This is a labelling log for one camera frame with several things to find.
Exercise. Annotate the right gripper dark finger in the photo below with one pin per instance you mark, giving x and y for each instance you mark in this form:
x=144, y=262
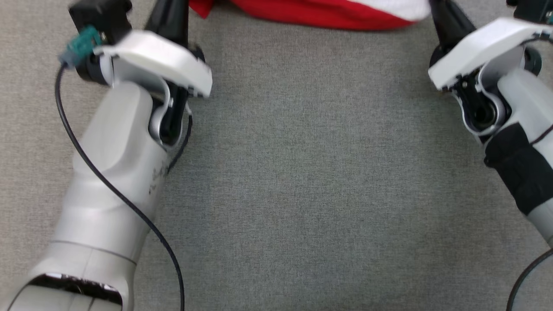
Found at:
x=447, y=21

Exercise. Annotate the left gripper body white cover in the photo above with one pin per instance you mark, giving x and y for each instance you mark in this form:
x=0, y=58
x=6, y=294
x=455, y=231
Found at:
x=160, y=56

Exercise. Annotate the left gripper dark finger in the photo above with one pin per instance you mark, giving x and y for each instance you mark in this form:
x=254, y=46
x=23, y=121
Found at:
x=170, y=19

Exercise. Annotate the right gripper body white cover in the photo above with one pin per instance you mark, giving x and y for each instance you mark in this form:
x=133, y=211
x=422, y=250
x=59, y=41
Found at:
x=484, y=43

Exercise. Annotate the red Bulls shorts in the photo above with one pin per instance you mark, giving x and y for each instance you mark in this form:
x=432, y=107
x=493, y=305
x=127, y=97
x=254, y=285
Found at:
x=302, y=13

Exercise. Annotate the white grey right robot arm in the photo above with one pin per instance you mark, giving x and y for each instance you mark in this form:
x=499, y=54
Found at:
x=518, y=99

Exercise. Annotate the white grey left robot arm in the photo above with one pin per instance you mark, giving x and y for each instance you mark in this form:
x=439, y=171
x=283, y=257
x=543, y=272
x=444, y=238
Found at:
x=121, y=129

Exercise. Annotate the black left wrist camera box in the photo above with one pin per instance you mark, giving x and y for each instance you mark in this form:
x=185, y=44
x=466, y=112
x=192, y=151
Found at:
x=101, y=17

